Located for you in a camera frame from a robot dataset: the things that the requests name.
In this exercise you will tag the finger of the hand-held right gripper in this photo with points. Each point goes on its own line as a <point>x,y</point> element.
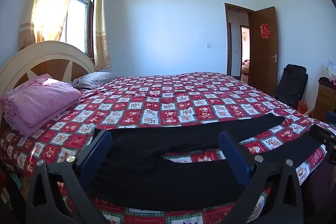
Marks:
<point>321,133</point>
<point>331,118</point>

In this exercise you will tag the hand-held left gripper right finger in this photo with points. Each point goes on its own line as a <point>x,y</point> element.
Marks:
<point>233,158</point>

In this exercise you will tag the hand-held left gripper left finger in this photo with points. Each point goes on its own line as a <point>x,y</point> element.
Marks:
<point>95,158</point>

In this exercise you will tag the black pants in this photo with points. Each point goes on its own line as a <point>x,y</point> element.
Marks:
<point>157,145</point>

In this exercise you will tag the wooden cabinet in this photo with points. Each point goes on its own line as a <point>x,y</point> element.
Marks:
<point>325,100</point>

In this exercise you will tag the red bag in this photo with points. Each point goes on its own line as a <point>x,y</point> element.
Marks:
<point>302,107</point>

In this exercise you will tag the pale plastic bag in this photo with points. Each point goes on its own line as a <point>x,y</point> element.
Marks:
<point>332,69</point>

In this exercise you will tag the black folding chair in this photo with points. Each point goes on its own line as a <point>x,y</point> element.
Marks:
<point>291,85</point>

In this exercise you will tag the striped pillow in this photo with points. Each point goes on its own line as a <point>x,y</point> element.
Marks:
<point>94,79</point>

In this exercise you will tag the folded pink blanket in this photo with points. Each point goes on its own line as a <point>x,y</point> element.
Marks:
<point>39,100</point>

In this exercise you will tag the red printed bedspread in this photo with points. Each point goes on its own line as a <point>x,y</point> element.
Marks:
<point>170,103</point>

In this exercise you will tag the brown wooden door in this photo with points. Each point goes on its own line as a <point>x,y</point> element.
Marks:
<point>262,64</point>

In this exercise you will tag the red paper door ornament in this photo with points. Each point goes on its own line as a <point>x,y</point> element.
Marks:
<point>264,31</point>

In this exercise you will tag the cream wooden headboard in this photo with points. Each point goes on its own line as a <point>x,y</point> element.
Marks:
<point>52,50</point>

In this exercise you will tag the narrow yellow patterned curtain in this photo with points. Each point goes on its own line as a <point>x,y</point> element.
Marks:
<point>101,29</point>

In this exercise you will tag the window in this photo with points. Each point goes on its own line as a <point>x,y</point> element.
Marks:
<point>78,22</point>

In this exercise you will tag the wide yellow patterned curtain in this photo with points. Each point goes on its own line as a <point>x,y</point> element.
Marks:
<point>52,3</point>

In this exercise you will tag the brown door frame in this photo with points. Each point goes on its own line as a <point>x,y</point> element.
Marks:
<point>226,37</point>

